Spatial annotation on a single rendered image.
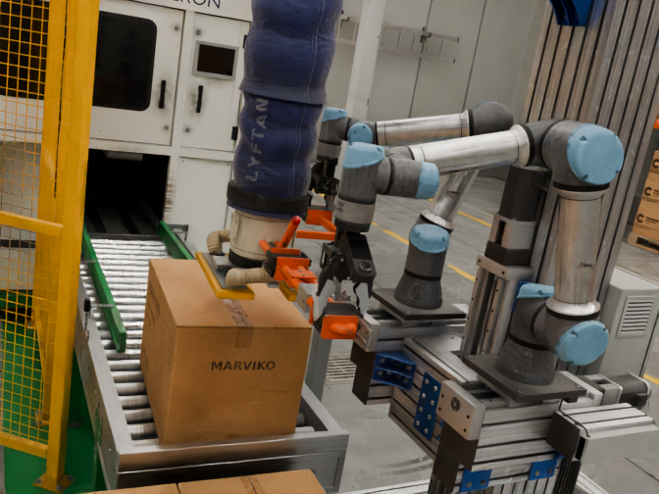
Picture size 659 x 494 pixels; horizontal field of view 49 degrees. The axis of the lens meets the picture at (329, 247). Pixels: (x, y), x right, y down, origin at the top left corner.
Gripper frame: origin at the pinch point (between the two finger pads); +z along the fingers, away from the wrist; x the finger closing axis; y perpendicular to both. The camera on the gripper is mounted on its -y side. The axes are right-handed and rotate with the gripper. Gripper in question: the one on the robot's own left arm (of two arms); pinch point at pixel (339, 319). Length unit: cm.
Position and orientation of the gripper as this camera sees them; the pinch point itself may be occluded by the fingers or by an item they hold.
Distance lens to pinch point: 146.3
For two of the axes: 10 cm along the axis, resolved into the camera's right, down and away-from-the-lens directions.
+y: -3.2, -3.0, 9.0
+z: -1.6, 9.5, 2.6
